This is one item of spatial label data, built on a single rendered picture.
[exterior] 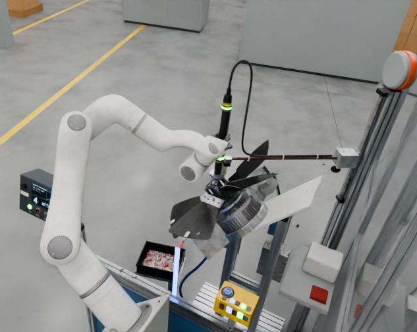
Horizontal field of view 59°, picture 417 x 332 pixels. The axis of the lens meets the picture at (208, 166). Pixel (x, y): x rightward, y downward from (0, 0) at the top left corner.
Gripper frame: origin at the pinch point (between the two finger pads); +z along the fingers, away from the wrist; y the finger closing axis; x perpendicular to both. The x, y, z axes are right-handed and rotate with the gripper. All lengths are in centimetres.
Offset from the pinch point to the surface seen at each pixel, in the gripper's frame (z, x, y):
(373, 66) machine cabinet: 579, -127, 53
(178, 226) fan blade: -20.6, -40.8, -7.7
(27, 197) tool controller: -42, -40, -78
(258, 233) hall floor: 113, -156, 6
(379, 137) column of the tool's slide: 38, 2, 61
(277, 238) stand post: 10, -53, 33
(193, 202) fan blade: 6, -48, -13
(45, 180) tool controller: -36, -31, -71
